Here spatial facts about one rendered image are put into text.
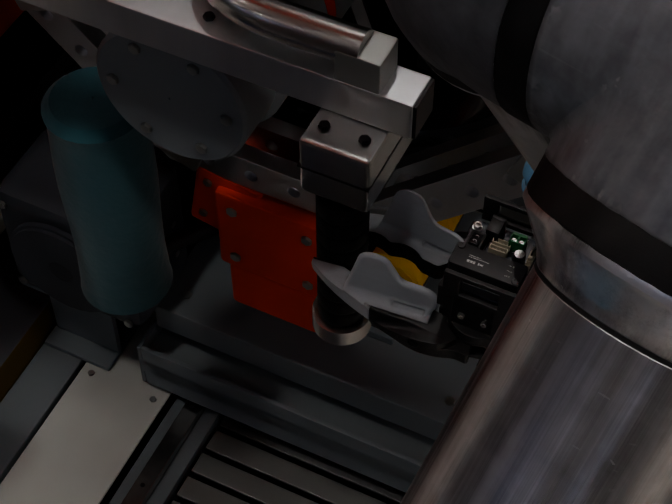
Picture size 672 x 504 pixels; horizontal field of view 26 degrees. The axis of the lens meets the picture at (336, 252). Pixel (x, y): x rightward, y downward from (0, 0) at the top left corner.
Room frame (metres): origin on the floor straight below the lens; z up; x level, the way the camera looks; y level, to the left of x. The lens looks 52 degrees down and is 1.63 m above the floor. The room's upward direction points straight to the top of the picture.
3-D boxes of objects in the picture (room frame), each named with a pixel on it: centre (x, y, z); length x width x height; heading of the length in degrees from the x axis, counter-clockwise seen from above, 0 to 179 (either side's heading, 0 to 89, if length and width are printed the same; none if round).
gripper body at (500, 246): (0.55, -0.13, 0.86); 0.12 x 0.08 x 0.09; 64
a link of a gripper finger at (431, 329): (0.56, -0.07, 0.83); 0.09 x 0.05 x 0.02; 73
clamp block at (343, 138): (0.64, -0.02, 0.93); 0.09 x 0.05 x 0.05; 154
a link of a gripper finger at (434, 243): (0.62, -0.05, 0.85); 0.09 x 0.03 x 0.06; 56
